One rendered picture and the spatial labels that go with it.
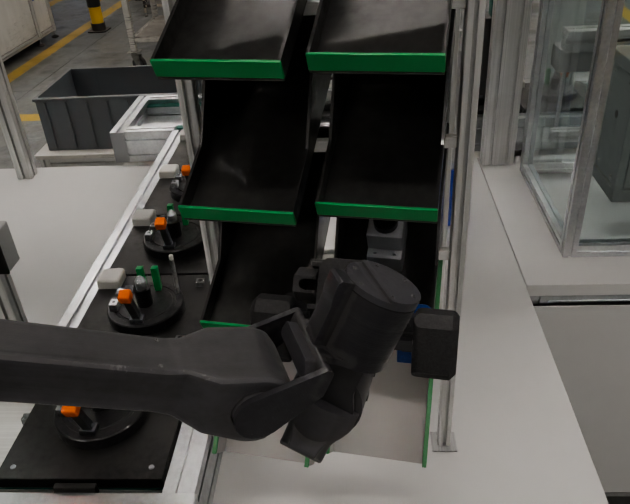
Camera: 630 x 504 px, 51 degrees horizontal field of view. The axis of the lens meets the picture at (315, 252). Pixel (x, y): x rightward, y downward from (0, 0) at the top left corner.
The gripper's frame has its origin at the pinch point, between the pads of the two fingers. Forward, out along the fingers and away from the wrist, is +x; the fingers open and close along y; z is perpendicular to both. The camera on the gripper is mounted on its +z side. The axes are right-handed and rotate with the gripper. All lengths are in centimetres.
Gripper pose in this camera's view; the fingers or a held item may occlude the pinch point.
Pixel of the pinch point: (361, 313)
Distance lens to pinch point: 64.5
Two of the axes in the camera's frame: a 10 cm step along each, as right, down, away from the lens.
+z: 0.0, -9.5, -3.2
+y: -9.7, -0.7, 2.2
